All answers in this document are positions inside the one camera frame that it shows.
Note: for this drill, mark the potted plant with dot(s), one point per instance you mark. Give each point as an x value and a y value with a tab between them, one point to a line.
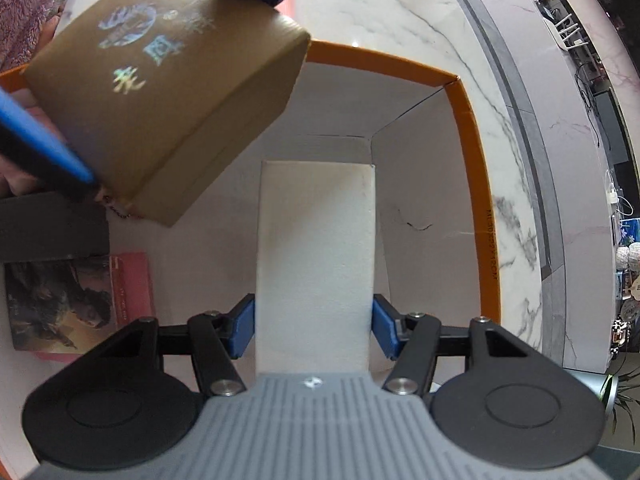
622	400

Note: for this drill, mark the white power strip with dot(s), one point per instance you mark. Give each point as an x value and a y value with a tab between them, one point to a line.
614	195

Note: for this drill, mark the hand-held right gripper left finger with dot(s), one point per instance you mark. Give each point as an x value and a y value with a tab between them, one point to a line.
242	332

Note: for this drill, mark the black electronics box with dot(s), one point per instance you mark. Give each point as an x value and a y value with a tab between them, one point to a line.
611	115

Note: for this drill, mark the pink photo-cover book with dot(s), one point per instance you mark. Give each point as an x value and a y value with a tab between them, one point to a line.
80	305

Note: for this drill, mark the person's left forearm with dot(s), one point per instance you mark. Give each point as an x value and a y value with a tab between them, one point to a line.
30	0

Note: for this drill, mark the white router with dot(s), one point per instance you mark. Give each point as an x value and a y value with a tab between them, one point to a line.
567	32

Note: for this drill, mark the white rectangular block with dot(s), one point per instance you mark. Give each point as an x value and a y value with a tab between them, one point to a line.
315	260

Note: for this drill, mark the silver trash bin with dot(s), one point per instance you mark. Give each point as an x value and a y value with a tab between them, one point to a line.
585	380

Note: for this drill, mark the white woven basket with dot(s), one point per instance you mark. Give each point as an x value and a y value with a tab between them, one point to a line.
631	260

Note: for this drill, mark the cow figurine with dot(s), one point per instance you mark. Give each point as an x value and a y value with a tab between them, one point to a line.
621	332

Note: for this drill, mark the orange-rimmed white cardboard box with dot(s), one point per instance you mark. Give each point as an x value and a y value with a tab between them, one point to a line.
425	170

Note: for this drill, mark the brown box with holographic print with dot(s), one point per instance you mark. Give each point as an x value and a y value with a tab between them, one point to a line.
165	85

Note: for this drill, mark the grey marble television cabinet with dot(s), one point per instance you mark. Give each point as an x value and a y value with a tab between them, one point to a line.
550	160

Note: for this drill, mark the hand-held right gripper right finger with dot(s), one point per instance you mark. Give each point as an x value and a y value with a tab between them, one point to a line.
385	332

